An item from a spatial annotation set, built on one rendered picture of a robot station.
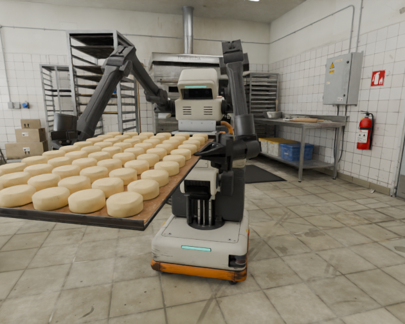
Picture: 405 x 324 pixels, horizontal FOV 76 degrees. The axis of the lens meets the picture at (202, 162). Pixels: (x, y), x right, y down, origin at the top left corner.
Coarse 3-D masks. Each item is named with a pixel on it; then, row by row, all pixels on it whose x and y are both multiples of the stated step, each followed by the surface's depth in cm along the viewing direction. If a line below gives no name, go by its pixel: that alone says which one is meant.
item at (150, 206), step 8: (160, 160) 63; (192, 160) 63; (152, 168) 57; (184, 168) 57; (176, 176) 52; (168, 184) 47; (176, 184) 47; (160, 192) 44; (168, 192) 44; (152, 200) 41; (160, 200) 41; (24, 208) 39; (32, 208) 39; (64, 208) 39; (104, 208) 38; (144, 208) 38; (152, 208) 38; (104, 216) 36; (136, 216) 36; (144, 216) 36
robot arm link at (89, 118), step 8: (104, 64) 108; (128, 64) 107; (104, 72) 105; (112, 72) 104; (120, 72) 106; (128, 72) 108; (104, 80) 103; (112, 80) 104; (96, 88) 102; (104, 88) 101; (112, 88) 105; (96, 96) 100; (104, 96) 101; (88, 104) 99; (96, 104) 98; (104, 104) 102; (88, 112) 97; (96, 112) 99; (80, 120) 96; (88, 120) 96; (96, 120) 99; (80, 128) 94; (88, 128) 95; (80, 136) 93; (88, 136) 95
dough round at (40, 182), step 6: (42, 174) 48; (48, 174) 48; (54, 174) 48; (30, 180) 45; (36, 180) 45; (42, 180) 45; (48, 180) 45; (54, 180) 45; (36, 186) 44; (42, 186) 44; (48, 186) 45; (54, 186) 45
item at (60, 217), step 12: (192, 168) 57; (180, 180) 50; (0, 216) 37; (12, 216) 36; (24, 216) 36; (36, 216) 36; (48, 216) 35; (60, 216) 35; (72, 216) 34; (84, 216) 34; (96, 216) 34; (120, 228) 33; (132, 228) 33; (144, 228) 33
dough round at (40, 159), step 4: (32, 156) 61; (36, 156) 61; (40, 156) 61; (44, 156) 60; (24, 160) 57; (28, 160) 57; (32, 160) 57; (36, 160) 57; (40, 160) 58; (44, 160) 59; (28, 164) 57; (32, 164) 57; (36, 164) 57
